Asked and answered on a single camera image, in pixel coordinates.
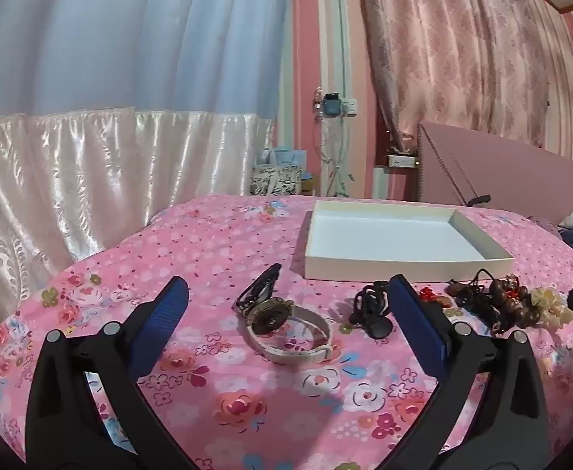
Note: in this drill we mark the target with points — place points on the white satin curtain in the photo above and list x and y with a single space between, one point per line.
71 181

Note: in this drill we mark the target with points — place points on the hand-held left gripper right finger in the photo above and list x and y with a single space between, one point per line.
421 323

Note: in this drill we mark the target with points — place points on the pink patterned curtain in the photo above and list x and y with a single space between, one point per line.
463 49

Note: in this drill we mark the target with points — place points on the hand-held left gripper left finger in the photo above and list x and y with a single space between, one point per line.
164 323

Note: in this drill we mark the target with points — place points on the white power strip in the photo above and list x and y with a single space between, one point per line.
400 160

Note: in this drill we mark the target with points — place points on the patterned tote bag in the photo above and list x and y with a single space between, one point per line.
274 181

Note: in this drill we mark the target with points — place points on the pale blue sheer curtain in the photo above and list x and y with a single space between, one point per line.
129 34

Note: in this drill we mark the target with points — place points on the pink floral bedsheet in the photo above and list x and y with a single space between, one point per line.
208 254

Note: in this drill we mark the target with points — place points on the pale blue paper bag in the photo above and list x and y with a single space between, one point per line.
286 156

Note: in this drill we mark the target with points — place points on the pink headboard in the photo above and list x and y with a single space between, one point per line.
512 171

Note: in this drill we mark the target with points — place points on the white shallow box tray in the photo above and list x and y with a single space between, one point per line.
389 235

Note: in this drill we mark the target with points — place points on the red bead charm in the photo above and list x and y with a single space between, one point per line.
427 294

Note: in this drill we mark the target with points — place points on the wall socket with blue charger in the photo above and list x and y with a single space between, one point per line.
333 105

